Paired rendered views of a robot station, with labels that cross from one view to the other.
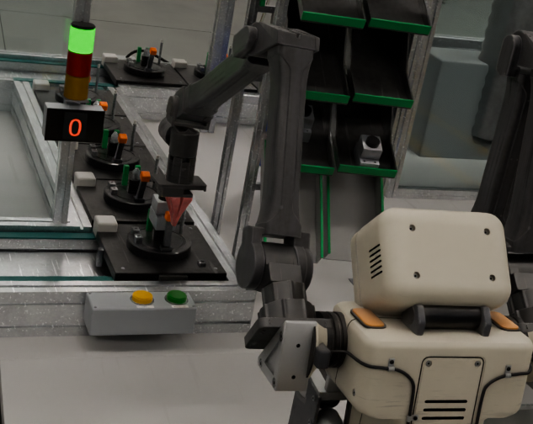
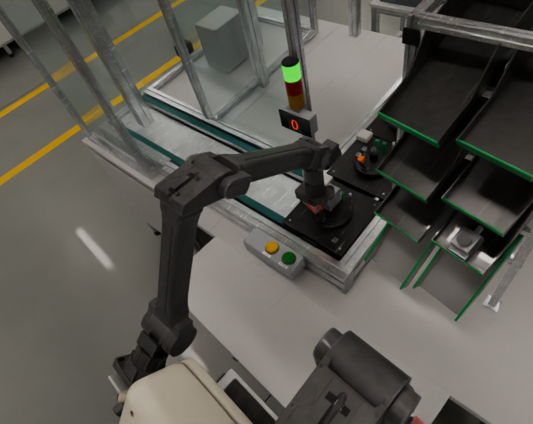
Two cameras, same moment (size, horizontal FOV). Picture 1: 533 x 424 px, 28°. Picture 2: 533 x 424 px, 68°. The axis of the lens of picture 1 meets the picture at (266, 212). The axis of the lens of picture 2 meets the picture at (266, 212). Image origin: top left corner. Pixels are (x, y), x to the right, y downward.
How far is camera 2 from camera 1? 1.78 m
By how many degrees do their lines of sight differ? 66
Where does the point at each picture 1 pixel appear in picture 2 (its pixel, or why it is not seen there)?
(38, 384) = (210, 261)
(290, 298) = (135, 362)
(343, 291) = not seen: hidden behind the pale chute
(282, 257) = (155, 331)
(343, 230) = (448, 275)
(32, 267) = (276, 188)
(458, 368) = not seen: outside the picture
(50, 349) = (239, 242)
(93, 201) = (347, 156)
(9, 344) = (229, 229)
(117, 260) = (295, 212)
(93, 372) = (237, 268)
